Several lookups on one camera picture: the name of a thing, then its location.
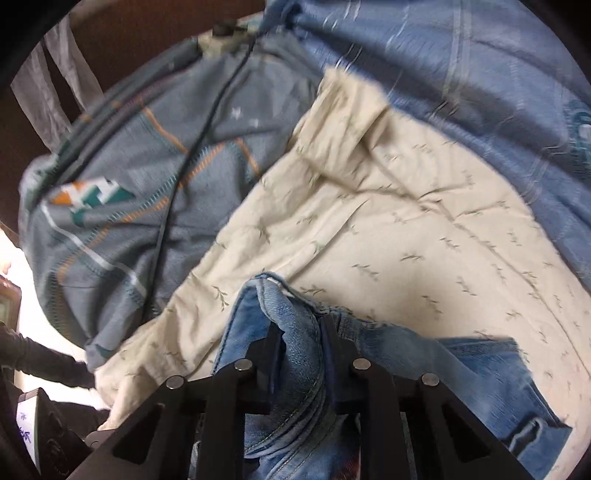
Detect grey patterned pillow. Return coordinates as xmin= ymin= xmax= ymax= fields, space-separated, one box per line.
xmin=18 ymin=34 xmax=324 ymax=374

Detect black power cable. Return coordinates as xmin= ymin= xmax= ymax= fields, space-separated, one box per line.
xmin=147 ymin=28 xmax=260 ymax=320

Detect blue plaid quilt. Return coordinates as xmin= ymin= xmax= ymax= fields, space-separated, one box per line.
xmin=265 ymin=0 xmax=591 ymax=278

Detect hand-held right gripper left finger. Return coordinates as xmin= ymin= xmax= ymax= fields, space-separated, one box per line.
xmin=67 ymin=323 xmax=283 ymax=480

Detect person's left forearm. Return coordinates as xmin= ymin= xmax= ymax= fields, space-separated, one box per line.
xmin=0 ymin=320 xmax=97 ymax=389

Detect cream leaf-print bed sheet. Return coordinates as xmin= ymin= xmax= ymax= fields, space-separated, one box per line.
xmin=95 ymin=65 xmax=591 ymax=480

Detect white power strip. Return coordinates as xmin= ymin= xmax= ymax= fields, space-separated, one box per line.
xmin=198 ymin=21 xmax=265 ymax=58

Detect blue denim short pants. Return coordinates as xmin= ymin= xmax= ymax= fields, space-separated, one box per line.
xmin=189 ymin=272 xmax=573 ymax=480

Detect grey hanging cloth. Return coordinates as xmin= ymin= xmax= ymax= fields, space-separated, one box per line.
xmin=10 ymin=16 xmax=105 ymax=151

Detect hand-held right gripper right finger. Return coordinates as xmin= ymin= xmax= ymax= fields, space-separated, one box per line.
xmin=321 ymin=314 xmax=532 ymax=480

